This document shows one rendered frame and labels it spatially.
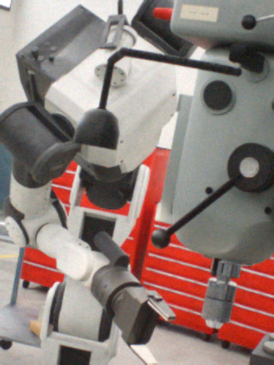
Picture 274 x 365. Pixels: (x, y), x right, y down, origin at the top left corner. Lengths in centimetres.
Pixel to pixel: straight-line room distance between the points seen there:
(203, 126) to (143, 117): 48
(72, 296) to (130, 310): 47
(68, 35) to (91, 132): 52
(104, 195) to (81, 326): 33
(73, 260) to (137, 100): 35
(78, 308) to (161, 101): 58
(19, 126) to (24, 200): 20
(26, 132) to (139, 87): 25
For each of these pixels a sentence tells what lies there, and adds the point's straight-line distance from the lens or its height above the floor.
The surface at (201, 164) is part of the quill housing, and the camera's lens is 115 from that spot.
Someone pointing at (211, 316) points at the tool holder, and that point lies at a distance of 123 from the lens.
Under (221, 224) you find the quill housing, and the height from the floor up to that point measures 136.
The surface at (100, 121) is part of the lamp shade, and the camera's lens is 123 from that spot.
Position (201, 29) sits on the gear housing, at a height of 164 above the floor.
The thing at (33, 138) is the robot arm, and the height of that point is 143.
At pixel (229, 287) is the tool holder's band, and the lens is 123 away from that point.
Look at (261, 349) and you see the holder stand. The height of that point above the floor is 109.
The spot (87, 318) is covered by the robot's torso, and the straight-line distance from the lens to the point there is 194.
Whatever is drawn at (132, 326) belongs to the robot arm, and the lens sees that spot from 147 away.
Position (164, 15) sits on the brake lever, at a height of 169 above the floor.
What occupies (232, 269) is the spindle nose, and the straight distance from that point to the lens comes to 122.
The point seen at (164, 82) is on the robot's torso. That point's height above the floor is 159.
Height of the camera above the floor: 146
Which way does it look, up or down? 3 degrees down
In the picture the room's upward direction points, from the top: 11 degrees clockwise
